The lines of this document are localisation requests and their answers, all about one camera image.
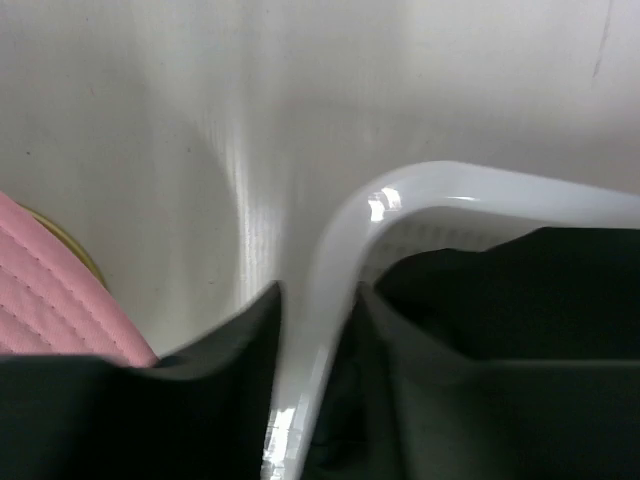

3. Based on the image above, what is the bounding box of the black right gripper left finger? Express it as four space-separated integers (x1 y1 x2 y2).
1 283 282 479

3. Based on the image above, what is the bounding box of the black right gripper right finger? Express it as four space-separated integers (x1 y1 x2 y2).
319 287 639 479

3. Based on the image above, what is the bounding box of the pink bucket hat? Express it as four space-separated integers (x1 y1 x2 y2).
1 195 157 367

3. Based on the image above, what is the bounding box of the white plastic basket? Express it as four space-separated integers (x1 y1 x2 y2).
261 161 639 479

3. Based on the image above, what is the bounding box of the gold wire hat stand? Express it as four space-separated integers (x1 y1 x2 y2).
21 205 109 290

